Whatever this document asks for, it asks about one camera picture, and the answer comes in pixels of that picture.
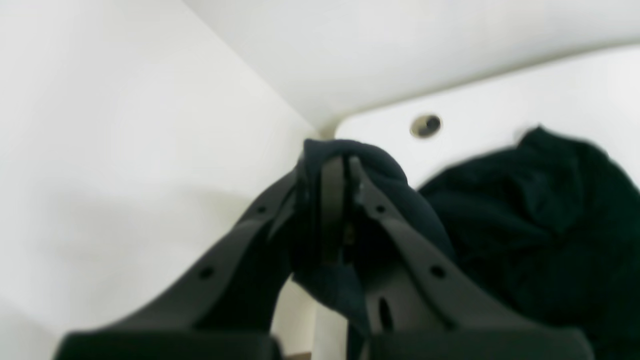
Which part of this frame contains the black T-shirt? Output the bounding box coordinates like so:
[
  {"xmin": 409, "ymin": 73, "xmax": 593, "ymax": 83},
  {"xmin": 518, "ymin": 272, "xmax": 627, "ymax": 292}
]
[{"xmin": 303, "ymin": 127, "xmax": 640, "ymax": 360}]

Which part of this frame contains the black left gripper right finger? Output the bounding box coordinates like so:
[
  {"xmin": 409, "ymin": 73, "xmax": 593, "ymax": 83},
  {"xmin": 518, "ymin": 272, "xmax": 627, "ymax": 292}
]
[{"xmin": 320, "ymin": 155, "xmax": 594, "ymax": 360}]

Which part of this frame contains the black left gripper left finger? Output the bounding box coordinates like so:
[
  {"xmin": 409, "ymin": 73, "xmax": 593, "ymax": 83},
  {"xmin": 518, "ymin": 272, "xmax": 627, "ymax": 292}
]
[{"xmin": 55, "ymin": 170, "xmax": 298, "ymax": 360}]

